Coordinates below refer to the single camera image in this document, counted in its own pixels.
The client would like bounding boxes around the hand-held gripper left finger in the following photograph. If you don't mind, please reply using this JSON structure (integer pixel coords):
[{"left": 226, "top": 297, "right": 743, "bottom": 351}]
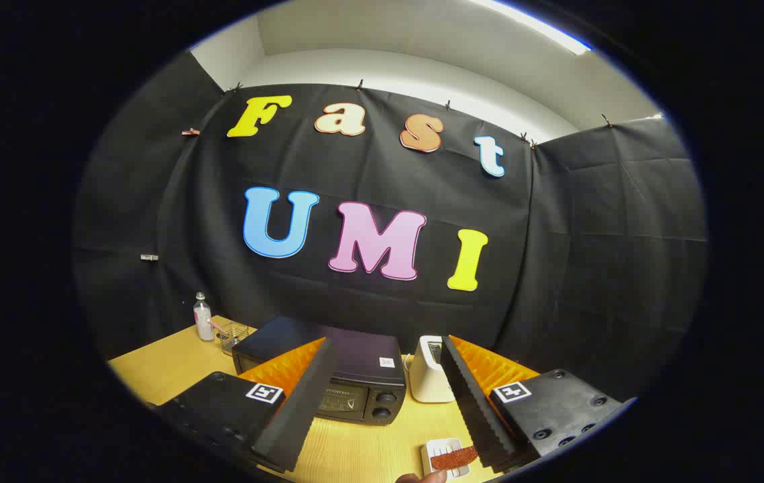
[{"left": 154, "top": 335, "right": 339, "bottom": 474}]

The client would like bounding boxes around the black toaster oven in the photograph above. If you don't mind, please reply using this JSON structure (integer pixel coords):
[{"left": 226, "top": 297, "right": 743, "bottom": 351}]
[{"left": 232, "top": 317, "right": 407, "bottom": 426}]

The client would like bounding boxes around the brown meat slice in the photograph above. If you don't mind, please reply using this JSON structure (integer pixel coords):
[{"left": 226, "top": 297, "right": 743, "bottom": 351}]
[{"left": 431, "top": 446, "right": 478, "bottom": 470}]

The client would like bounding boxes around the clear glass cup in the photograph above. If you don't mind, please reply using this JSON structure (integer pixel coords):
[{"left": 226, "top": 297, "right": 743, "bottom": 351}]
[{"left": 217, "top": 321, "right": 250, "bottom": 355}]

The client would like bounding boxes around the clear plastic water bottle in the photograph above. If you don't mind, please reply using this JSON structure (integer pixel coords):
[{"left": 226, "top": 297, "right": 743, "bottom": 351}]
[{"left": 193, "top": 292, "right": 215, "bottom": 342}]

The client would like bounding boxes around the white ribbed plate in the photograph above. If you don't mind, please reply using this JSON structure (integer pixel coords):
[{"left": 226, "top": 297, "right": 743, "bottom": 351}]
[{"left": 421, "top": 438, "right": 473, "bottom": 478}]

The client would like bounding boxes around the white pop-up toaster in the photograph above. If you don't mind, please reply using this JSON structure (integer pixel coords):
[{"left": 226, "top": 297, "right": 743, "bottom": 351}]
[{"left": 407, "top": 335, "right": 456, "bottom": 404}]

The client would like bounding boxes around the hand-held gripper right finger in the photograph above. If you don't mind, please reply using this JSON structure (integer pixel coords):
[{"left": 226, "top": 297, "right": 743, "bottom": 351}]
[{"left": 439, "top": 334, "right": 637, "bottom": 474}]

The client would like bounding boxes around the black backdrop cloth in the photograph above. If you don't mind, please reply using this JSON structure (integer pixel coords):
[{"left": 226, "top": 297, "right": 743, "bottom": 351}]
[{"left": 73, "top": 50, "right": 710, "bottom": 403}]

